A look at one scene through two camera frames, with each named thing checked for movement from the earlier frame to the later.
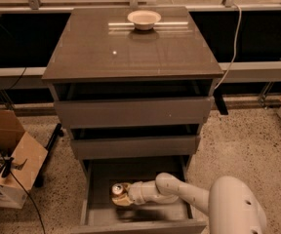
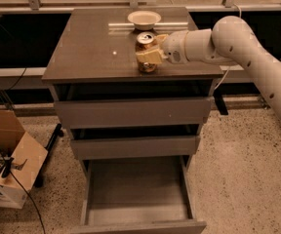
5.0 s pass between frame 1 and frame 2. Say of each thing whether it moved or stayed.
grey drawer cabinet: stayed
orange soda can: moved
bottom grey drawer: stayed
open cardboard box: stayed
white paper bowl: stayed
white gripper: moved
